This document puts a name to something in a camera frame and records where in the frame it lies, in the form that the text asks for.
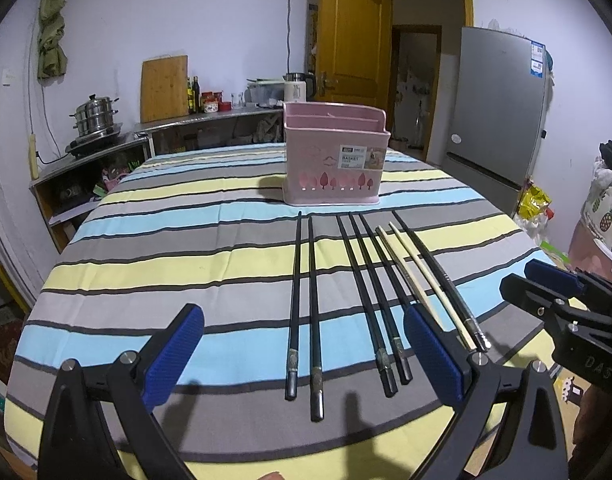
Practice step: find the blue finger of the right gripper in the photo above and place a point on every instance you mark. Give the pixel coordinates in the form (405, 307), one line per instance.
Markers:
(560, 281)

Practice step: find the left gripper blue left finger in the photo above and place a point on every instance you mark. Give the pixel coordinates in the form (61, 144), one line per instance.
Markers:
(164, 357)

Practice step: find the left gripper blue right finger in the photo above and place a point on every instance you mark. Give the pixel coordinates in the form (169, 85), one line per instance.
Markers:
(442, 357)

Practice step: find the black chopstick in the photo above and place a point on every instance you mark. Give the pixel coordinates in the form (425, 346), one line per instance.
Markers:
(401, 361)
(292, 357)
(316, 372)
(403, 298)
(383, 364)
(458, 302)

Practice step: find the wooden chopstick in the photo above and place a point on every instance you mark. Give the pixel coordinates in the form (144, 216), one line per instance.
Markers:
(409, 277)
(429, 277)

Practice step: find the steel kitchen counter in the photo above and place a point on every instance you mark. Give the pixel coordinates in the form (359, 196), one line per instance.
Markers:
(67, 190)

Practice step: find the pineapple print fabric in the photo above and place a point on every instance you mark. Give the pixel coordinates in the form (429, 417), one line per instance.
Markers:
(597, 209)

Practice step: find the yellow snack bag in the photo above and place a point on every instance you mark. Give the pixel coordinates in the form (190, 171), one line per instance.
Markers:
(533, 201)

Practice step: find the striped tablecloth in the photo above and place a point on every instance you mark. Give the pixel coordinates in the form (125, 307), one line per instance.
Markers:
(212, 228)

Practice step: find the grey refrigerator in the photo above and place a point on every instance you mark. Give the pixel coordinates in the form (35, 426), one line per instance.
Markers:
(489, 127)

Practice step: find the pink plastic utensil basket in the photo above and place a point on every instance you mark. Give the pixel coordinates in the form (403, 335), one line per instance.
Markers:
(335, 153)

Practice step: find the steel steamer pot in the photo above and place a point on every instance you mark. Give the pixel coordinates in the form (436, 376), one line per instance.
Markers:
(95, 115)

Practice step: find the white electric kettle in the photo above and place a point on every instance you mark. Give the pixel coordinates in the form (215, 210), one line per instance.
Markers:
(299, 87)

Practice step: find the red jar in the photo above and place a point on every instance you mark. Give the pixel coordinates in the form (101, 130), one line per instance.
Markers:
(209, 102)

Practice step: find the dark oil bottles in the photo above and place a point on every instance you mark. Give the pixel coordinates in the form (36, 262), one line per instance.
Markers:
(193, 93)

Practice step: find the wooden cutting board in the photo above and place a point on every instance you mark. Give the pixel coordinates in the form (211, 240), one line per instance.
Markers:
(163, 88)

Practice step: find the yellow wooden door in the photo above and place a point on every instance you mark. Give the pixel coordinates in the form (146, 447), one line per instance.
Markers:
(350, 58)

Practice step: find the green hanging cloth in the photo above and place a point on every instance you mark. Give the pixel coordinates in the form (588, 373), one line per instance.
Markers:
(52, 60)

